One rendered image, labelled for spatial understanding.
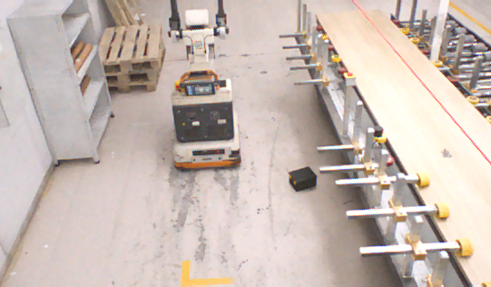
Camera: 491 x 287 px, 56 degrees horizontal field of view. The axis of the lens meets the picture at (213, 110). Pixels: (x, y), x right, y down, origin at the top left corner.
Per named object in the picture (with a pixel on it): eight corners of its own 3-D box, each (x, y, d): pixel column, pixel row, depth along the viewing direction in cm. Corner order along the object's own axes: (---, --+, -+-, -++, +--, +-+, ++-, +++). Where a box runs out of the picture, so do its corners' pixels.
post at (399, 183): (387, 243, 256) (398, 176, 231) (385, 238, 259) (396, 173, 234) (393, 242, 256) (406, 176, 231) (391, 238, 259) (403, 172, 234)
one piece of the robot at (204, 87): (221, 97, 400) (220, 82, 381) (181, 100, 401) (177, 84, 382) (220, 87, 406) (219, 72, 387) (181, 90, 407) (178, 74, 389)
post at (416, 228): (402, 288, 237) (416, 221, 212) (399, 282, 240) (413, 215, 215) (408, 287, 237) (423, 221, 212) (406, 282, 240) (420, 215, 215)
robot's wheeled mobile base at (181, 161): (241, 167, 427) (240, 145, 414) (174, 171, 430) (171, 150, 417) (239, 127, 484) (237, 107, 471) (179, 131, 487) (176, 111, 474)
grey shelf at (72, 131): (54, 166, 457) (5, 18, 376) (76, 118, 533) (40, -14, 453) (98, 163, 455) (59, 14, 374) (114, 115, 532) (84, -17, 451)
